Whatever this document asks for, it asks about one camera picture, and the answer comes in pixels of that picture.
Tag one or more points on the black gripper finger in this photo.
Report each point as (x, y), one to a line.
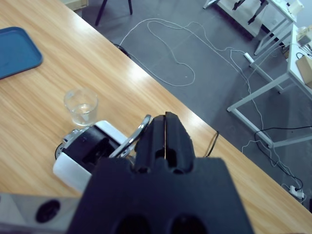
(179, 141)
(151, 139)

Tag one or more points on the clear drinking glass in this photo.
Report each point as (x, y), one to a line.
(81, 114)

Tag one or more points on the white capsule coffee machine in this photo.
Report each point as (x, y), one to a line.
(70, 170)

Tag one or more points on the white power strip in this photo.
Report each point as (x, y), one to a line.
(249, 57)
(297, 192)

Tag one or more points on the black chair base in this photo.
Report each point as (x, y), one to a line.
(100, 13)

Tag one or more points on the cardboard box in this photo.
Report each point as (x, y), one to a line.
(306, 70)

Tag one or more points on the teal plastic tray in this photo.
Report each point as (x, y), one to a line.
(17, 51)

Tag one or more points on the white metal table frame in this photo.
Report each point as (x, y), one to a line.
(253, 94)
(278, 8)

